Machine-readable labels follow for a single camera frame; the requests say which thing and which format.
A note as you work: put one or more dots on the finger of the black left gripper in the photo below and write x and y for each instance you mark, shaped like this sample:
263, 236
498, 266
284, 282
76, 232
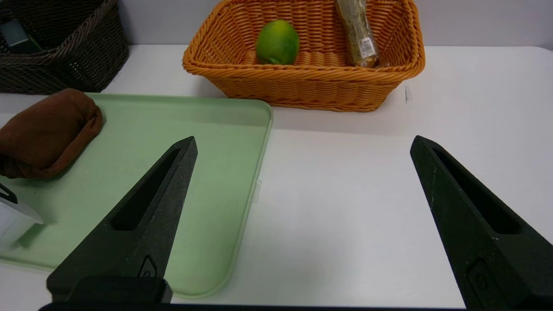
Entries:
11, 195

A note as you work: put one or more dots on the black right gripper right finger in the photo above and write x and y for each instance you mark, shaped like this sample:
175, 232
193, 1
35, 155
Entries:
484, 242

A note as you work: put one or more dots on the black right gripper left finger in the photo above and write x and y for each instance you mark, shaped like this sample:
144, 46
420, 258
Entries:
142, 242

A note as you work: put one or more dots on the white round plastic container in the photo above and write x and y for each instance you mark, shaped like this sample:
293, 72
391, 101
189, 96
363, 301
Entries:
13, 220

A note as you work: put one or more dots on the brown towel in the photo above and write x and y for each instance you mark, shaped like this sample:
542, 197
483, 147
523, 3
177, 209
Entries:
47, 134

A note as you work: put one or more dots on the clear chocolate pack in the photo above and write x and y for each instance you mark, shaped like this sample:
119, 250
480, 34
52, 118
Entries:
358, 39

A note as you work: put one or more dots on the green lime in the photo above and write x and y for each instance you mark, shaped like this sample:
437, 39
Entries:
277, 41

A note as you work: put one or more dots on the dark brown wicker basket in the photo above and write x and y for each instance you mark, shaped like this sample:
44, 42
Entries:
77, 56

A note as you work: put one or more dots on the orange wicker basket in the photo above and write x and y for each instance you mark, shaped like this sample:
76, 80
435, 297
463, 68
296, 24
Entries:
319, 86

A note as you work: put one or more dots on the light green plastic tray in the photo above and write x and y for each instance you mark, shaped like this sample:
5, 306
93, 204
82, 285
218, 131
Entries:
194, 172

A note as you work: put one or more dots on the small clear tape piece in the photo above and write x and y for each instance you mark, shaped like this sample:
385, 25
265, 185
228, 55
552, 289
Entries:
257, 191
408, 94

